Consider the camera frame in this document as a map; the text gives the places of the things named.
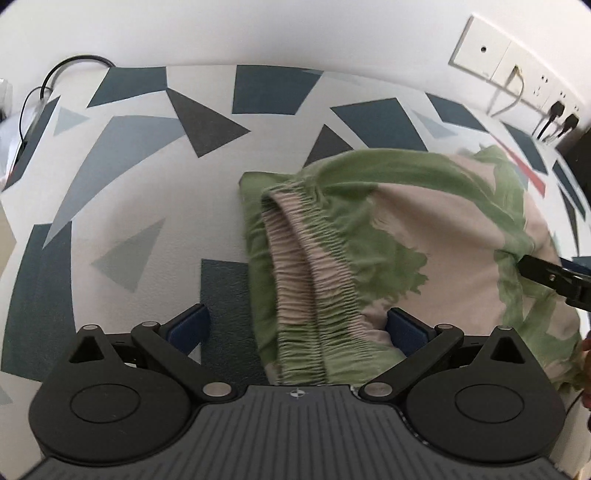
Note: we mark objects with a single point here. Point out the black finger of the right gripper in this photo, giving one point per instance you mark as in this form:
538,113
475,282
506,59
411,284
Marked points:
568,279

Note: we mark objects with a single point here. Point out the green floral pink shorts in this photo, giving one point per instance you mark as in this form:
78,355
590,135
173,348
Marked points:
333,248

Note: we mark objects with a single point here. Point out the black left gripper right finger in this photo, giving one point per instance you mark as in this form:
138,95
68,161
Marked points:
445,363

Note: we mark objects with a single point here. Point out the white wall socket panel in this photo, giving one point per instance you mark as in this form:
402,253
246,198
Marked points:
490,55

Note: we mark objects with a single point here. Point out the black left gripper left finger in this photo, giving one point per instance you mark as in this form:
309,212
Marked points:
150,363

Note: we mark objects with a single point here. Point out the geometric patterned table mat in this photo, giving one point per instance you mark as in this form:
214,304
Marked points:
125,205

